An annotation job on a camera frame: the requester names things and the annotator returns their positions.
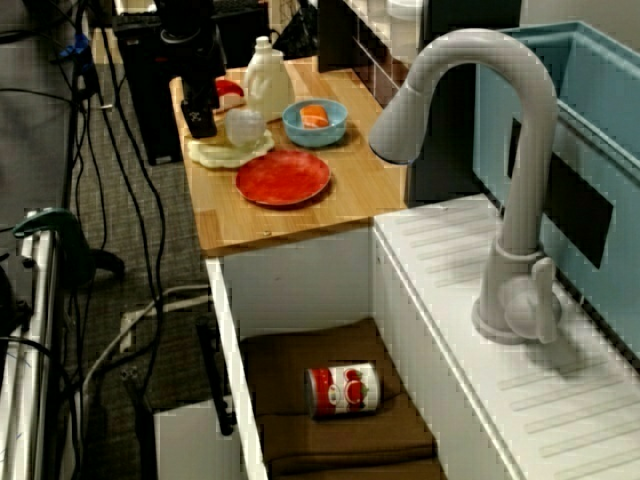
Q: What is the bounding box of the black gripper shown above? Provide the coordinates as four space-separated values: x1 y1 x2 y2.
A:
172 42 224 140

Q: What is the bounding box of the toy ice cream cone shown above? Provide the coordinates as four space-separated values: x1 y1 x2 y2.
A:
188 106 267 148

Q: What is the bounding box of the salmon sushi toy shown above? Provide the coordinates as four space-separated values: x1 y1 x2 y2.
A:
299 103 331 130

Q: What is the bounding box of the red tuna sushi toy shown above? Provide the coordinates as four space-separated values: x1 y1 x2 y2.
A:
214 78 246 114

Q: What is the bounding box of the cream scalloped plate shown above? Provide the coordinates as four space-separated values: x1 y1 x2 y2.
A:
187 128 277 169

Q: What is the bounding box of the black computer tower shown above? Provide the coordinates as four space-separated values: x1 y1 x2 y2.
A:
114 7 271 165

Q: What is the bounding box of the white toy detergent bottle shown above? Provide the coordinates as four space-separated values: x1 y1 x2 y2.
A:
244 35 296 121

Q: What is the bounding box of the red plate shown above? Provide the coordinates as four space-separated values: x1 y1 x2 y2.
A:
234 149 332 208

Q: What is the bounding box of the light blue bowl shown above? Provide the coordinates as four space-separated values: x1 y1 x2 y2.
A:
282 98 350 149

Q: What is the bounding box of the grey desk panel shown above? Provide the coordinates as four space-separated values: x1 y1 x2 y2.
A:
0 27 84 221

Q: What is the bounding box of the tomato soup can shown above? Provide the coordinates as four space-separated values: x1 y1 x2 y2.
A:
304 361 382 419

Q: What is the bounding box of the white toy kitchen sink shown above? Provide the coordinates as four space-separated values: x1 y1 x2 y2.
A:
205 193 640 480

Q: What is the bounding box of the white cabinet panel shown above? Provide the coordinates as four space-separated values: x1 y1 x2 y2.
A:
153 399 241 480

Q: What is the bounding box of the grey toy faucet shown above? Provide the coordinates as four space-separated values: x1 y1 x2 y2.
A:
368 28 564 345

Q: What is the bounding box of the brown folded cloth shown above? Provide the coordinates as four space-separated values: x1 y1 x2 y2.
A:
240 318 441 480

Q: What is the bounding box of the black rectangular label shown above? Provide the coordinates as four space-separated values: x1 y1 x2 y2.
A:
508 115 615 269

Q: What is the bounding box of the light blue plastic bin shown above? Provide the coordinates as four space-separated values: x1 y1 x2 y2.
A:
474 20 640 346

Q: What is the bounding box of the black cable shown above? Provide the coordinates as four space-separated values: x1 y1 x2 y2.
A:
97 27 169 361
74 59 114 256

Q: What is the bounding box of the white power cable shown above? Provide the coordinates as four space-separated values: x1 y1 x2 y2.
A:
79 283 211 406

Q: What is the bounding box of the black cabinet handle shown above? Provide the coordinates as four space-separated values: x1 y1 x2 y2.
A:
195 322 237 435

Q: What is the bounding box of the aluminium frame rail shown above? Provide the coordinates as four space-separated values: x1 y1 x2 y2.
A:
0 209 66 480

